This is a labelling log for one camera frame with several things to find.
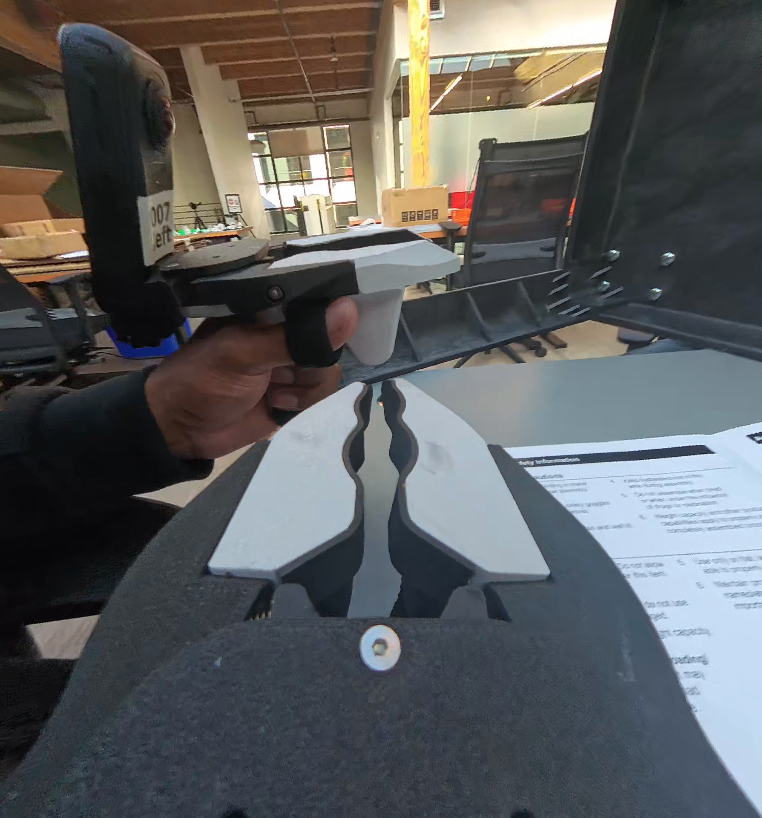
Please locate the white printed instruction sheet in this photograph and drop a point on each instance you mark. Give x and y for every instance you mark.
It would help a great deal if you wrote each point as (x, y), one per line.
(706, 543)

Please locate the blue plastic bin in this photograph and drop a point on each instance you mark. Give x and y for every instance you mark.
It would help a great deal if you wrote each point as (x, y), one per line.
(144, 342)

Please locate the black chair seat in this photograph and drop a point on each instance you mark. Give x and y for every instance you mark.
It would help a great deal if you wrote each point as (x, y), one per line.
(706, 160)

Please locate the black plastic chair armrest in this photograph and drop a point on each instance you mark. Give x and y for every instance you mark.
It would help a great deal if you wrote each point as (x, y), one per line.
(483, 326)

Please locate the person's left hand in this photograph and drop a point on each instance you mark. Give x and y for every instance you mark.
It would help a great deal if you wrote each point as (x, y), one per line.
(221, 383)

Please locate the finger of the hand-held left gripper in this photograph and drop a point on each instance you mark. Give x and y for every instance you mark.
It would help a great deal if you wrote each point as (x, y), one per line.
(406, 265)
(355, 239)

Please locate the black mesh office chair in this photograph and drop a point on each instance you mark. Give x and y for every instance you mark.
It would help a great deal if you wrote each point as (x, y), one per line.
(521, 211)
(16, 319)

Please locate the person's left forearm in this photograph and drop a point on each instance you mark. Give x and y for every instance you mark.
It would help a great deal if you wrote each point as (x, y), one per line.
(55, 460)

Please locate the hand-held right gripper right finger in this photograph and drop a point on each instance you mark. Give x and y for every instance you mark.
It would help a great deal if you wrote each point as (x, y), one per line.
(476, 511)

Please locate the grey desk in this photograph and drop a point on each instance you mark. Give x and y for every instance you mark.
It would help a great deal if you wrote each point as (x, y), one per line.
(579, 402)

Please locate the brown cardboard box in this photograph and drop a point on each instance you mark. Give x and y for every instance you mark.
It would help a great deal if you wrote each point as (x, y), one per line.
(414, 206)

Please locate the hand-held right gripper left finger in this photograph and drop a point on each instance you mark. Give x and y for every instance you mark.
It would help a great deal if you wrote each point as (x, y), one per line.
(285, 505)

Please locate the yellow wooden post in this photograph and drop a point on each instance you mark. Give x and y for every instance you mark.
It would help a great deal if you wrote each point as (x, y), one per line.
(419, 96)

